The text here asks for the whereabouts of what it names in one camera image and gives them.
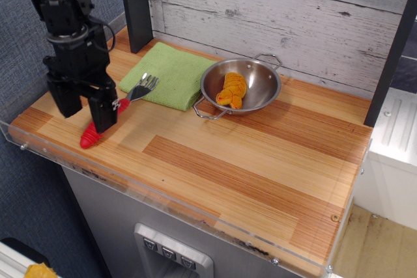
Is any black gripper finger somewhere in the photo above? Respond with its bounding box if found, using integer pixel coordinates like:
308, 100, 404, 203
48, 79, 82, 118
89, 95, 118, 133

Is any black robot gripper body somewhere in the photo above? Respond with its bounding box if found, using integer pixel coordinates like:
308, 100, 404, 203
44, 35, 117, 99

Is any red handled metal fork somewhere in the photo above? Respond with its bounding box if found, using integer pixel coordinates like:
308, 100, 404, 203
79, 73, 159, 149

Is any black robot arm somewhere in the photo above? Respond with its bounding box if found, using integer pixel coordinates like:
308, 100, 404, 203
31, 0, 119, 133

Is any green folded cloth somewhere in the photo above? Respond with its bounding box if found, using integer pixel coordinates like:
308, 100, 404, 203
119, 42, 216, 111

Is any orange knitted toy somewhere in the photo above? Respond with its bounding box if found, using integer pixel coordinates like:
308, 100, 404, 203
216, 72, 247, 109

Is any silver dispenser panel with buttons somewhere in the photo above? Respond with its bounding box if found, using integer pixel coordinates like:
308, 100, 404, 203
134, 223, 214, 277

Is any yellow object at corner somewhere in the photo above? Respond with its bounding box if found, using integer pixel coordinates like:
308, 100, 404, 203
23, 263, 58, 278

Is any white ribbed cabinet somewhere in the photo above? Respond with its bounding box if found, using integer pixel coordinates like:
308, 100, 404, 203
353, 88, 416, 229

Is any dark left vertical post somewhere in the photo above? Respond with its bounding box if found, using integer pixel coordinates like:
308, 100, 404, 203
123, 0, 153, 53

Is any dark vertical post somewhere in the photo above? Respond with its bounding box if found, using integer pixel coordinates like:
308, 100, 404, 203
123, 0, 153, 53
364, 0, 416, 127

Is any steel two-handled bowl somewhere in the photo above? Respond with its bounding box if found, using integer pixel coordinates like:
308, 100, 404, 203
194, 53, 282, 120

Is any dark right vertical post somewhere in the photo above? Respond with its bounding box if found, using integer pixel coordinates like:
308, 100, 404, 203
364, 0, 416, 127

